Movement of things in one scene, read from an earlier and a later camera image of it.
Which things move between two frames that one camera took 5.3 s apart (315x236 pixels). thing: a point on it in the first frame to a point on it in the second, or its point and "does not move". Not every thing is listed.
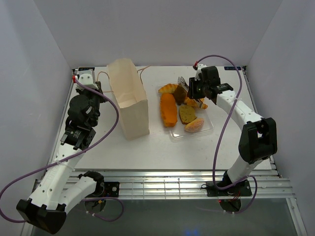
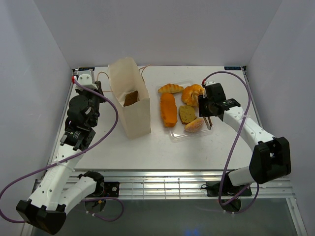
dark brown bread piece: [179, 94] to [130, 98]
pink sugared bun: [194, 125] does not move
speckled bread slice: [187, 113] does not move
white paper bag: [131, 98] does not move
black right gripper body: [197, 88] to [204, 105]
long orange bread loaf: [168, 108] does not move
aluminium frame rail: [180, 185] does not move
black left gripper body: [95, 100] does not move
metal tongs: [182, 82] to [209, 126]
